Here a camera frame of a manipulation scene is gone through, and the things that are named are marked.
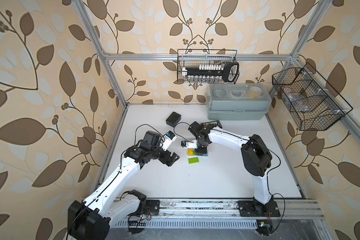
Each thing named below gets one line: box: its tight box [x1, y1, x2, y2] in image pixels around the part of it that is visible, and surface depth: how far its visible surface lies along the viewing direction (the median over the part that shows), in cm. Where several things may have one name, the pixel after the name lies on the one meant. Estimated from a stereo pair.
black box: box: [166, 111, 182, 128], surface depth 110 cm
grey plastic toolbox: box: [206, 83, 272, 121], surface depth 104 cm
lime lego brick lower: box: [188, 157, 200, 165], surface depth 93 cm
